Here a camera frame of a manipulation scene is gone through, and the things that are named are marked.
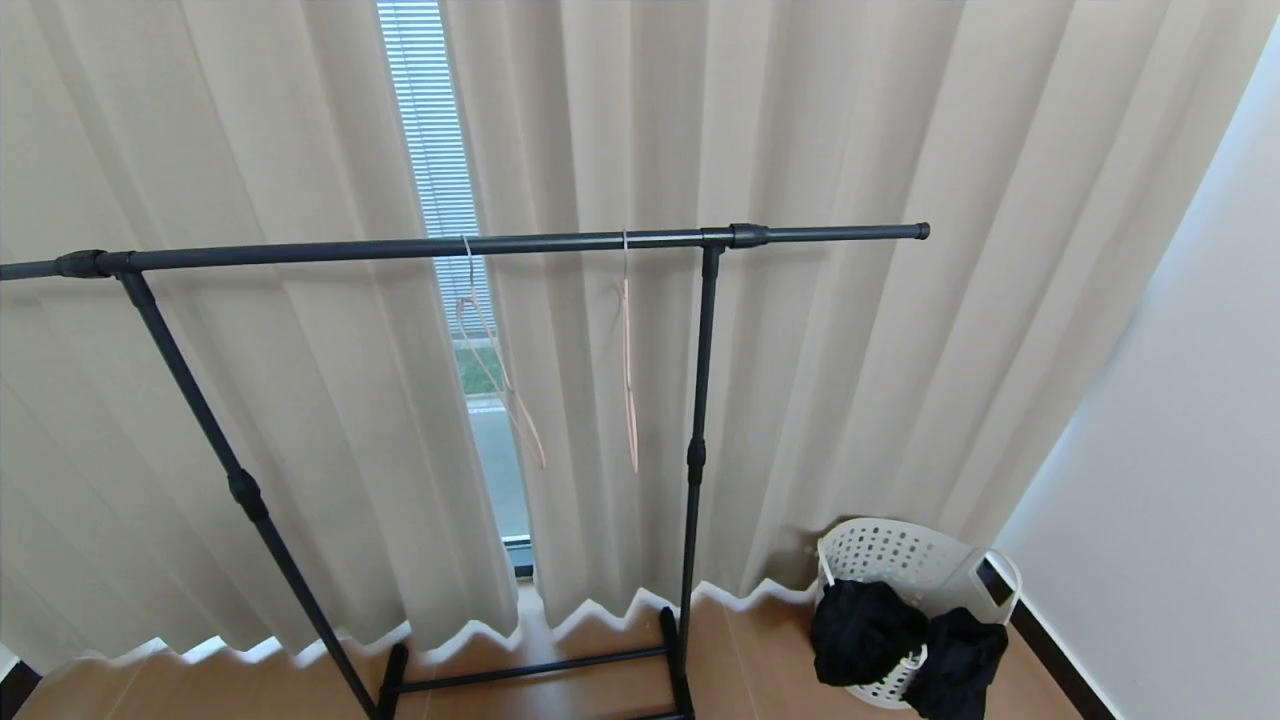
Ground black clothes rack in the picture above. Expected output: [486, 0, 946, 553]
[0, 222, 931, 720]

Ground window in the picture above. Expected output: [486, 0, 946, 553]
[377, 0, 534, 579]

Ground black garment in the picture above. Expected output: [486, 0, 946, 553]
[903, 607, 1009, 720]

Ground beige curtain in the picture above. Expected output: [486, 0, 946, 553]
[440, 0, 1280, 641]
[0, 0, 521, 673]

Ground white laundry basket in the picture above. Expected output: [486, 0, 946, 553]
[815, 517, 1023, 711]

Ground black drawstring shorts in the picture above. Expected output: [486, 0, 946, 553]
[810, 578, 929, 689]

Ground pink clothes hanger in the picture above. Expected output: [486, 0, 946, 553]
[455, 235, 548, 471]
[615, 232, 641, 474]

